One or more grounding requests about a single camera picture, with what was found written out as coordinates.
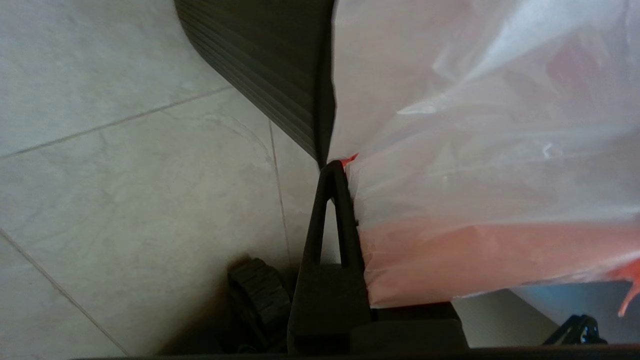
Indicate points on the black trash bin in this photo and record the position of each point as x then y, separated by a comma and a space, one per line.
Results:
280, 60

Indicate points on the white trash bag red cartoon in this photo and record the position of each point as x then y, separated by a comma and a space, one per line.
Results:
475, 150

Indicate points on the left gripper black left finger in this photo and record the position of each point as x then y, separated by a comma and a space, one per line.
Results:
325, 300

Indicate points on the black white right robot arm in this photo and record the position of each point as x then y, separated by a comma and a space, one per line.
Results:
575, 332

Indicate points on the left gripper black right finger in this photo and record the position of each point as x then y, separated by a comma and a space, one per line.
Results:
415, 330

